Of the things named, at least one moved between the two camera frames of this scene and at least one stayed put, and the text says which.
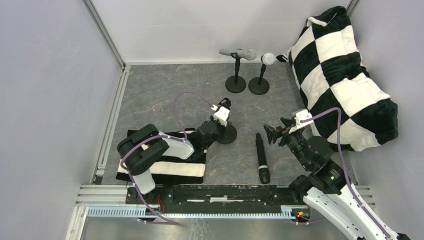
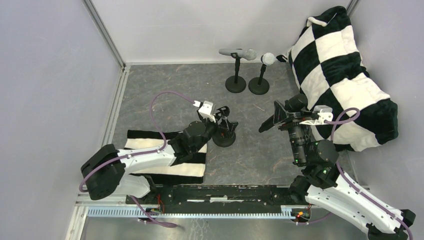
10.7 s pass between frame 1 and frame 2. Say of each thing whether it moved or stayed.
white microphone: stayed
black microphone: moved
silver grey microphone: stayed
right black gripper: moved
